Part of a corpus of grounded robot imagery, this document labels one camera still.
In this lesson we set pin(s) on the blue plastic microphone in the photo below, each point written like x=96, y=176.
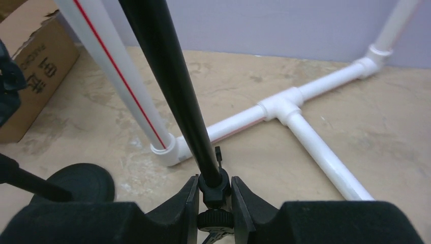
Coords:
x=12, y=81

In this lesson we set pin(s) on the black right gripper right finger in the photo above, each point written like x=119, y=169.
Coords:
x=255, y=220

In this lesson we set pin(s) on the white PVC pipe frame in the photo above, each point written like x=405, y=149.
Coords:
x=91, y=23

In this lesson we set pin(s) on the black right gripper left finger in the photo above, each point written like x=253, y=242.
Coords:
x=175, y=220

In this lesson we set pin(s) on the black round-base desk mic stand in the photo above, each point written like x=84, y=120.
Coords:
x=81, y=182

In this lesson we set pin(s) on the black tripod mic stand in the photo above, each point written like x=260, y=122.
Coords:
x=154, y=30

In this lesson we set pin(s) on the brown cardboard box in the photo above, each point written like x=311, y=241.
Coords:
x=44, y=52

